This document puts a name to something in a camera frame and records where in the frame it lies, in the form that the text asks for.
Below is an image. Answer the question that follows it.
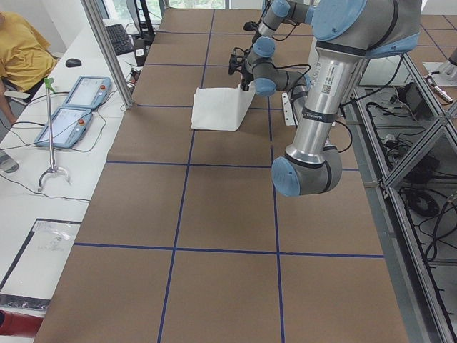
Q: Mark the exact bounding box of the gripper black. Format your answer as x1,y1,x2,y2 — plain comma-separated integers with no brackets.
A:
252,31,263,43
241,66,254,91

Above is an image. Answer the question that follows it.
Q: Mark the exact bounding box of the white long-sleeve printed shirt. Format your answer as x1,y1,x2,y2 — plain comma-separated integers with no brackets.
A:
191,82,256,131

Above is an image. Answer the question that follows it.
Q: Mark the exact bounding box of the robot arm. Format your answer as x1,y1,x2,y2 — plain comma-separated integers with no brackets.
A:
230,1,421,197
243,0,316,44

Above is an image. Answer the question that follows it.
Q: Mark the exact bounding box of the white pillar with base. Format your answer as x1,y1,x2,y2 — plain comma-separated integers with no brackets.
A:
281,37,318,127

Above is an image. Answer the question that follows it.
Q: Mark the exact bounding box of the black keyboard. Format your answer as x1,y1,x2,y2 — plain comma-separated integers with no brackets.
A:
105,24,134,56

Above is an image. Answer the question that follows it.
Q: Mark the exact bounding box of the blue teach pendant far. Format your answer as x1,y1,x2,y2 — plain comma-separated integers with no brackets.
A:
64,76,111,109

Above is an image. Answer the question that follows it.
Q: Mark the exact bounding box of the blue teach pendant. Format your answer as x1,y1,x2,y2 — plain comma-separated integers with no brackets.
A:
64,76,111,109
52,106,93,149

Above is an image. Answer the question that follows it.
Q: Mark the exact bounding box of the brown table mat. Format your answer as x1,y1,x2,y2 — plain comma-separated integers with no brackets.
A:
36,9,408,342

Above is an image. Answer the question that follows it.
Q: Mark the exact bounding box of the black computer mouse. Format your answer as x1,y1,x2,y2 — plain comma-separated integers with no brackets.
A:
65,58,82,68

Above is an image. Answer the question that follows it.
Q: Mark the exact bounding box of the blue teach pendant near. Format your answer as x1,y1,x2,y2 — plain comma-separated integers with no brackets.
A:
52,106,93,149

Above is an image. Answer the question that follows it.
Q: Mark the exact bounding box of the metal reacher grabber tool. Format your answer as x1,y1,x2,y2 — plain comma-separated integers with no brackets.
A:
38,77,70,192

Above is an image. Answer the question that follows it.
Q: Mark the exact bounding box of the person in yellow shirt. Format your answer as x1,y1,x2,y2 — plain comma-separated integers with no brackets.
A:
0,11,60,124

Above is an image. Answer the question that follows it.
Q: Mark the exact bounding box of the clear plastic bag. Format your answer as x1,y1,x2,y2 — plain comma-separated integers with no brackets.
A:
1,218,81,312

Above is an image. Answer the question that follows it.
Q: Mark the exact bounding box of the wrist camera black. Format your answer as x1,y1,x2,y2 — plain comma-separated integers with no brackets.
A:
228,47,250,75
243,21,261,35

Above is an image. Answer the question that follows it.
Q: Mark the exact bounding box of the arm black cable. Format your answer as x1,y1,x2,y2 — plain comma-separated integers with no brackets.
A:
273,63,353,153

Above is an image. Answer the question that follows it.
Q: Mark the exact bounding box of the teach pendant black cable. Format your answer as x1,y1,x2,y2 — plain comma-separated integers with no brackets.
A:
71,89,121,154

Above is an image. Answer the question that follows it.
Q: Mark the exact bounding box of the aluminium frame post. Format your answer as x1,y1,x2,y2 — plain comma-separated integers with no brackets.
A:
81,0,133,109

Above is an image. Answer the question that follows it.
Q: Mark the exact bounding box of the long black desk cable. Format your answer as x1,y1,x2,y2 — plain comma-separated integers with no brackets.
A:
0,121,90,203

